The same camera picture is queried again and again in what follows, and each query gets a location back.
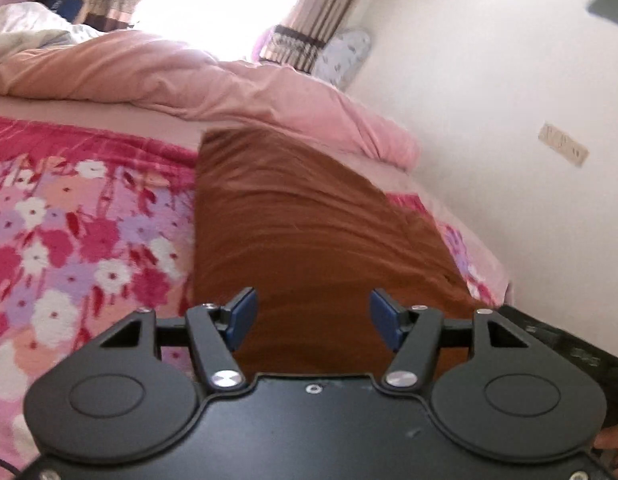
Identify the white floral padded board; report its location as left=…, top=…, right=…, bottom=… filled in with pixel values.
left=313, top=27, right=374, bottom=95

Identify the bright window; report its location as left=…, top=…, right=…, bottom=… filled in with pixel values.
left=132, top=0, right=330, bottom=63

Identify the pink quilt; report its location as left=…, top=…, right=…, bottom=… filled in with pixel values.
left=0, top=30, right=422, bottom=169

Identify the brown garment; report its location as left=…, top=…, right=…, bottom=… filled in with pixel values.
left=193, top=127, right=496, bottom=376

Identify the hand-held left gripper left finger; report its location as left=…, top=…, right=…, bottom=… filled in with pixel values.
left=99, top=287, right=258, bottom=391

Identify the beige cloth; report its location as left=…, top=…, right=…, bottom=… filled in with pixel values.
left=0, top=30, right=75, bottom=77

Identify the pink bed sheet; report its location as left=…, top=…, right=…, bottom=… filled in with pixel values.
left=0, top=94, right=514, bottom=306

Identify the floral pink blanket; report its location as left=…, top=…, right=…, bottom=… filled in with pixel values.
left=0, top=115, right=506, bottom=476

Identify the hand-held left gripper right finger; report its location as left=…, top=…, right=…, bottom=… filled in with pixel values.
left=369, top=287, right=532, bottom=391

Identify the beige wall socket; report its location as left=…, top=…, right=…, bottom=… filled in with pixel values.
left=538, top=121, right=590, bottom=167

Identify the person's right hand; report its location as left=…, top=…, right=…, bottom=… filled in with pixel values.
left=594, top=424, right=618, bottom=463

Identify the white crumpled blanket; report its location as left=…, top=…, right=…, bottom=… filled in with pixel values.
left=0, top=2, right=106, bottom=43

